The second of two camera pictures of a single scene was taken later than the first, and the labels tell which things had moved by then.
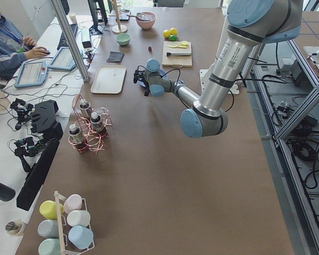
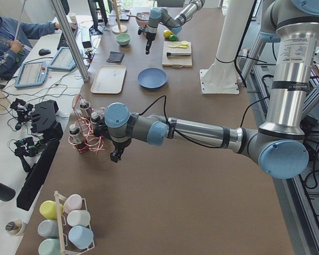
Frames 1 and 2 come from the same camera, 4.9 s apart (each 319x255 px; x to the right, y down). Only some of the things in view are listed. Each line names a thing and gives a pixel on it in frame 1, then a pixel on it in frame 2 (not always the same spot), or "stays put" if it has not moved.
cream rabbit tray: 109,79 stays put
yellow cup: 48,209 stays put
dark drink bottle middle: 97,125 stays put
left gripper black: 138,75 → 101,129
